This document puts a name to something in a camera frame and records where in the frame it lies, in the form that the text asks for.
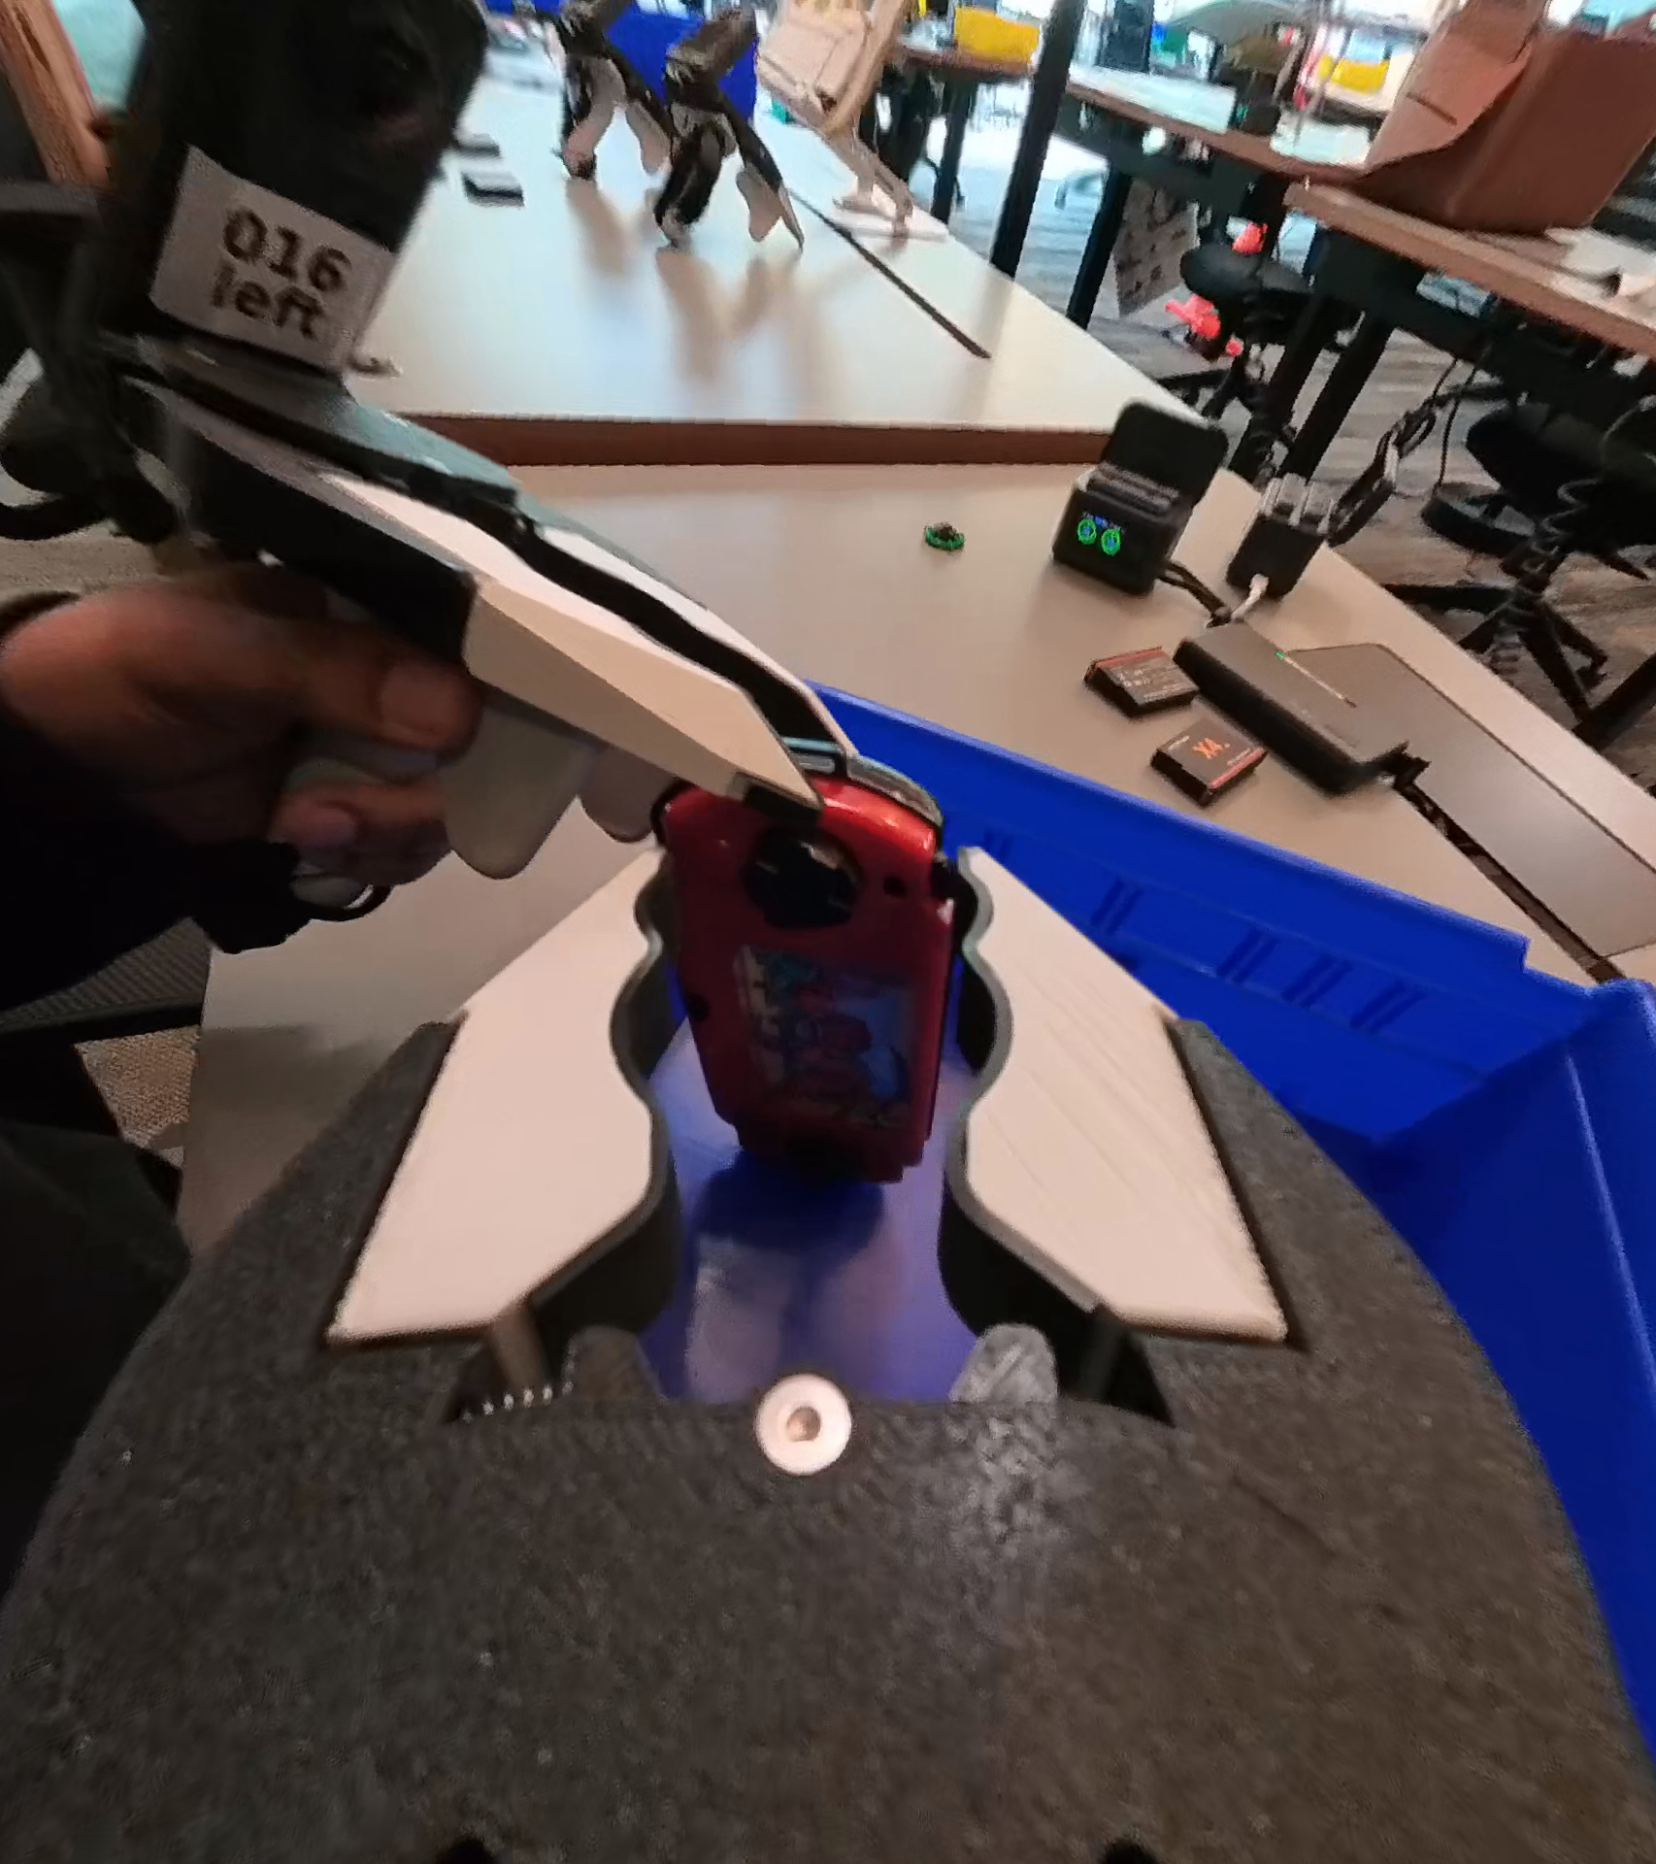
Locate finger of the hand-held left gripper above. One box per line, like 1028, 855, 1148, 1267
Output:
444, 571, 824, 883
520, 499, 863, 795

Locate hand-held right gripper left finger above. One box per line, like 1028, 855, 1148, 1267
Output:
327, 852, 685, 1412

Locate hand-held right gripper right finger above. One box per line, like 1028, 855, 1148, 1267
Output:
944, 852, 1291, 1399

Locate red handheld game toy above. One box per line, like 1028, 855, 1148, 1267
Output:
657, 771, 960, 1184

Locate blue plastic bin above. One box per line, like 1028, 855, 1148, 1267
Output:
624, 0, 764, 117
639, 681, 1656, 1864

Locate person's left hand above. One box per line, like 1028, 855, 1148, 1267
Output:
0, 571, 487, 890

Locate idle hand-held gripper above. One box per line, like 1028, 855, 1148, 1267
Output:
558, 0, 678, 183
654, 7, 808, 249

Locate black red battery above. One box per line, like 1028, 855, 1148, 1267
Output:
1085, 648, 1197, 718
1151, 718, 1271, 806

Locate white laptop stand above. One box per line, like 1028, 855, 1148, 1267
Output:
828, 137, 953, 242

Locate black flat power hub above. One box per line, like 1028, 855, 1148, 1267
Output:
1175, 626, 1412, 795

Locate cardboard instruction board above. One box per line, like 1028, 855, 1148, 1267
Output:
755, 0, 903, 132

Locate black charging case green lights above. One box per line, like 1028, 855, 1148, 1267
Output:
1054, 402, 1230, 596

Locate dark desk flap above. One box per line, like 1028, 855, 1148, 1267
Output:
1300, 642, 1656, 960

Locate black metal pole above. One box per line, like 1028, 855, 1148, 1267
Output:
988, 0, 1085, 279

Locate small black charger dock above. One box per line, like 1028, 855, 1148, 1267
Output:
1225, 471, 1340, 598

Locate brown cardboard box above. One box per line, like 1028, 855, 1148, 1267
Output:
1359, 0, 1656, 235

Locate charger cable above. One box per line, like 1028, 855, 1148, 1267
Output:
1162, 560, 1274, 628

